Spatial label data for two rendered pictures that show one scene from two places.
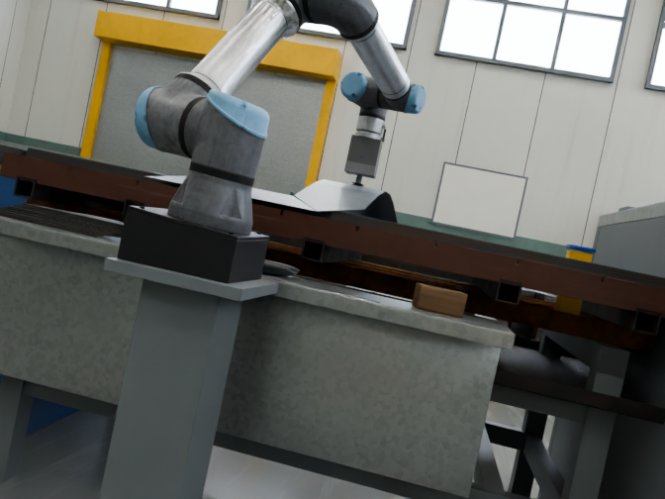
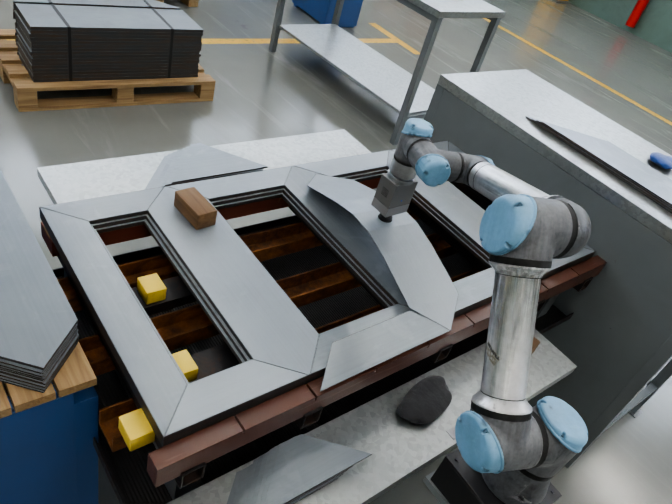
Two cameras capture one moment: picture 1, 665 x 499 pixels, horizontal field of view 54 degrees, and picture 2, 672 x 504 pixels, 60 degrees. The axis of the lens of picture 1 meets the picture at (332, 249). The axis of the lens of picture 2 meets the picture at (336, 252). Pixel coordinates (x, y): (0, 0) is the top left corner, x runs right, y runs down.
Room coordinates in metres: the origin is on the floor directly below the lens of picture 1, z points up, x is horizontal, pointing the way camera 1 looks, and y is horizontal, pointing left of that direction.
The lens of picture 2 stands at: (1.17, 1.20, 1.84)
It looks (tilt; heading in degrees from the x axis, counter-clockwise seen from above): 37 degrees down; 303
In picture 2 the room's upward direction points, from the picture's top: 18 degrees clockwise
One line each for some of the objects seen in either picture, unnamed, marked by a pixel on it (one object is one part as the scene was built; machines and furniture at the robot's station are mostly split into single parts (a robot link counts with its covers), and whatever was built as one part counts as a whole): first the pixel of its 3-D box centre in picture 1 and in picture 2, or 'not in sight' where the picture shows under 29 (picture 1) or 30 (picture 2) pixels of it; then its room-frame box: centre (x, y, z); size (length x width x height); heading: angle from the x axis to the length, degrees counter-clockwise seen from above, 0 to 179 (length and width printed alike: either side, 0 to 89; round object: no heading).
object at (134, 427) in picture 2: not in sight; (136, 429); (1.73, 0.82, 0.79); 0.06 x 0.05 x 0.04; 171
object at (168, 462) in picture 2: (319, 230); (443, 336); (1.52, 0.04, 0.80); 1.62 x 0.04 x 0.06; 81
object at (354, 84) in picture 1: (365, 90); (434, 164); (1.76, 0.00, 1.18); 0.11 x 0.11 x 0.08; 61
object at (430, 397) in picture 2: (254, 263); (427, 400); (1.44, 0.16, 0.70); 0.20 x 0.10 x 0.03; 94
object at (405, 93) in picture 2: not in sight; (374, 30); (3.89, -2.49, 0.49); 1.60 x 0.70 x 0.99; 174
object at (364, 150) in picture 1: (365, 155); (393, 188); (1.86, -0.04, 1.03); 0.10 x 0.09 x 0.16; 172
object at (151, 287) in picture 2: not in sight; (151, 288); (2.05, 0.59, 0.79); 0.06 x 0.05 x 0.04; 171
